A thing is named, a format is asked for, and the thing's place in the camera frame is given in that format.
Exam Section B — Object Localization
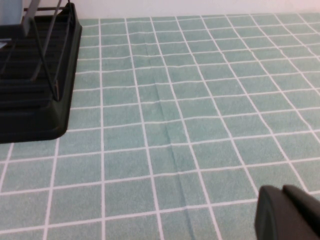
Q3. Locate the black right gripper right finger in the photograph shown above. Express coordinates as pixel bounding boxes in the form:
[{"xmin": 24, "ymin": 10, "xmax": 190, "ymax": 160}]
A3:
[{"xmin": 282, "ymin": 184, "xmax": 320, "ymax": 240}]

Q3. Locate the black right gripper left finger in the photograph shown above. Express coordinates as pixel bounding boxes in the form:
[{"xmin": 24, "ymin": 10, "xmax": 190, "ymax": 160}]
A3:
[{"xmin": 254, "ymin": 185, "xmax": 316, "ymax": 240}]

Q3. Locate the black dish drying rack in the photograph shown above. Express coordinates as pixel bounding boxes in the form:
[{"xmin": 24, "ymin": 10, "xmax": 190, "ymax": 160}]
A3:
[{"xmin": 0, "ymin": 2, "xmax": 83, "ymax": 145}]

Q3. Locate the green white checked tablecloth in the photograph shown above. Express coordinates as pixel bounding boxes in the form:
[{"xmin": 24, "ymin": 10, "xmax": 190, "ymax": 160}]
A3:
[{"xmin": 0, "ymin": 12, "xmax": 320, "ymax": 240}]

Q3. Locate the black wire dish rack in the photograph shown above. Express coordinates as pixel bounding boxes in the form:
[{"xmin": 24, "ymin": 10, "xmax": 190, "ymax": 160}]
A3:
[{"xmin": 0, "ymin": 0, "xmax": 76, "ymax": 101}]

